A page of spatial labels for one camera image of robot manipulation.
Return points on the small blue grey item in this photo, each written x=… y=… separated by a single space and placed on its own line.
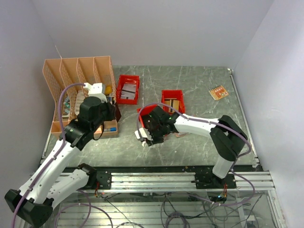
x=113 y=129

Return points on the gold cards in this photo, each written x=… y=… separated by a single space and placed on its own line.
x=173 y=103

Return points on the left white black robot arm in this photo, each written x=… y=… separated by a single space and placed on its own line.
x=35 y=200

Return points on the orange spiral notepad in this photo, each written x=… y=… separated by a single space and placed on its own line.
x=218 y=92

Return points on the aluminium frame rails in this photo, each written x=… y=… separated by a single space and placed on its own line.
x=165 y=197

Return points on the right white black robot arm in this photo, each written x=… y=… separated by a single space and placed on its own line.
x=228 y=138

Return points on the brown leather card holder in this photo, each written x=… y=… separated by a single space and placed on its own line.
x=177 y=135

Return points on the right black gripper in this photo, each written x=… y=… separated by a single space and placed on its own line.
x=155 y=140

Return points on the white black cards stack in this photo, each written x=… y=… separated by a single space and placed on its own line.
x=128 y=91

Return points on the yellow round object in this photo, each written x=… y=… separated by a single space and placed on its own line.
x=108 y=90

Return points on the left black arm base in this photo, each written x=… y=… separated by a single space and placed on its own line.
x=98 y=178

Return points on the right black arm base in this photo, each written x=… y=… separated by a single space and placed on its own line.
x=207 y=180

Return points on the red plastic bin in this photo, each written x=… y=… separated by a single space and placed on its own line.
x=131 y=79
x=173 y=98
x=145 y=116

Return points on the pink mesh desk organizer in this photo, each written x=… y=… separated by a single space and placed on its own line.
x=64 y=76

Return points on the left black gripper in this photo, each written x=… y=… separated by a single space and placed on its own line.
x=110 y=109

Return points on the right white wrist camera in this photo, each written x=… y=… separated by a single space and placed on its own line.
x=143 y=136

